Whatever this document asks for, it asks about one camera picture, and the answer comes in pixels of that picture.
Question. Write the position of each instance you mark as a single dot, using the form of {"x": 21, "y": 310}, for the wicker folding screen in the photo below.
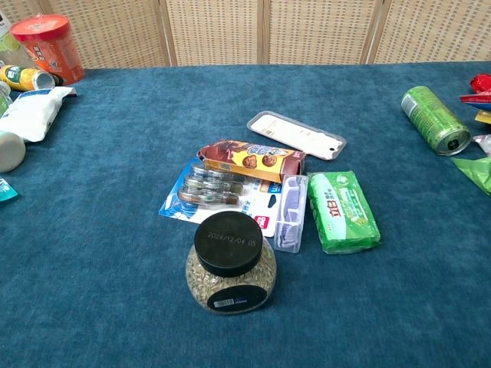
{"x": 215, "y": 30}

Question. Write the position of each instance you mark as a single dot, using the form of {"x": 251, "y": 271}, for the red and blue flat packet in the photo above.
{"x": 479, "y": 100}

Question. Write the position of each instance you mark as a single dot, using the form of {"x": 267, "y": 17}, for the orange canister with red lid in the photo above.
{"x": 53, "y": 50}

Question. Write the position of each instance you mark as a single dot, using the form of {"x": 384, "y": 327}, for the green soap package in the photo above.
{"x": 341, "y": 212}

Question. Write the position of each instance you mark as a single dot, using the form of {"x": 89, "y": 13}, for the clear box of floss picks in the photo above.
{"x": 290, "y": 214}

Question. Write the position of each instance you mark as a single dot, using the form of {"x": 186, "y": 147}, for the green drink can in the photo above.
{"x": 431, "y": 115}

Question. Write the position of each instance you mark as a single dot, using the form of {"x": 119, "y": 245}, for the clear crinkled wrapper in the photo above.
{"x": 484, "y": 142}

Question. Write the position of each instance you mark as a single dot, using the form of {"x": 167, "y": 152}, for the yellow small can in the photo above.
{"x": 21, "y": 77}

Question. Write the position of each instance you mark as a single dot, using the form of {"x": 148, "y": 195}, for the clear green-tinted bottle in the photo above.
{"x": 4, "y": 99}

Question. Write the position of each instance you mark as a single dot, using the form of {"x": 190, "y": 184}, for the yellow small packet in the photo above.
{"x": 484, "y": 117}

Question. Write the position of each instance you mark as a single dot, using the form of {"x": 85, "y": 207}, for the brown and yellow striped box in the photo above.
{"x": 238, "y": 161}

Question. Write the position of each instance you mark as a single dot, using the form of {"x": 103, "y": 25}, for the green plastic bag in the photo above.
{"x": 477, "y": 174}

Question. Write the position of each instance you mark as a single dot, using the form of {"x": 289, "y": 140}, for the lime print bottle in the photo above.
{"x": 9, "y": 46}

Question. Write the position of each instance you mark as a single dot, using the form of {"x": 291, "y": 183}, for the grey round bottle cap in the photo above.
{"x": 9, "y": 151}

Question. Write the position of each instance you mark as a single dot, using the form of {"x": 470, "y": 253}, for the white flat plastic tray package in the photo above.
{"x": 295, "y": 134}

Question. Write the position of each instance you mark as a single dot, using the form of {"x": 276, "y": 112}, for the blue velvet tablecloth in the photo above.
{"x": 115, "y": 249}

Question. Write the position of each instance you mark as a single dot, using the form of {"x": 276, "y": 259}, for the red crinkled wrapper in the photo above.
{"x": 482, "y": 82}

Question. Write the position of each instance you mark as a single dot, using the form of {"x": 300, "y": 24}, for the teal snack packet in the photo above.
{"x": 5, "y": 191}

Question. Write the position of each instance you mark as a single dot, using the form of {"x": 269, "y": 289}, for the correction tape blister pack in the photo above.
{"x": 207, "y": 188}

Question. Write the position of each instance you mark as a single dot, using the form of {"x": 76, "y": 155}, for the seed jar with black lid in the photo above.
{"x": 228, "y": 243}

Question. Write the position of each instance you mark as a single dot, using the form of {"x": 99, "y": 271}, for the white pouch bag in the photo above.
{"x": 32, "y": 113}

